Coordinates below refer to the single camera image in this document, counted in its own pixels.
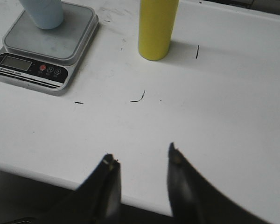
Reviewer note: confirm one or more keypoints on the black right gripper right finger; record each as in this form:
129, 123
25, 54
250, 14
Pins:
193, 200

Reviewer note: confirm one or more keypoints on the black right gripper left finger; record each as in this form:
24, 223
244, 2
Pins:
96, 201

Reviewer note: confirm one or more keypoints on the yellow squeeze bottle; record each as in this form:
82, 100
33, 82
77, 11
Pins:
156, 22

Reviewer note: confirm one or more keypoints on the light blue plastic cup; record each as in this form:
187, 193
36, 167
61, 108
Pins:
46, 14

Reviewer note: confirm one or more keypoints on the silver digital kitchen scale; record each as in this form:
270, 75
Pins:
47, 60

